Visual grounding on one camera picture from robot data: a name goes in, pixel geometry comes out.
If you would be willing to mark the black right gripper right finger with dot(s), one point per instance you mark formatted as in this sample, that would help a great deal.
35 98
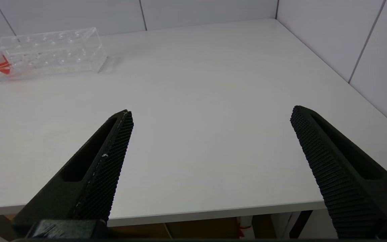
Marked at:
344 178

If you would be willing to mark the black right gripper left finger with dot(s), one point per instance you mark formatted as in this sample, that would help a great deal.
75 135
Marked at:
92 181

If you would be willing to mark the clear plastic test tube rack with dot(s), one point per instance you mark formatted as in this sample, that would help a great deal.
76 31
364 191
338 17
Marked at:
45 55

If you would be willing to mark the white rolled paper with red ribbon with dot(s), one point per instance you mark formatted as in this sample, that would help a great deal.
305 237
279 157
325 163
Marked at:
245 227

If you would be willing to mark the black table frame bar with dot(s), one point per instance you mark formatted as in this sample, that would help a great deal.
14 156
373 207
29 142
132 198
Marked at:
300 223

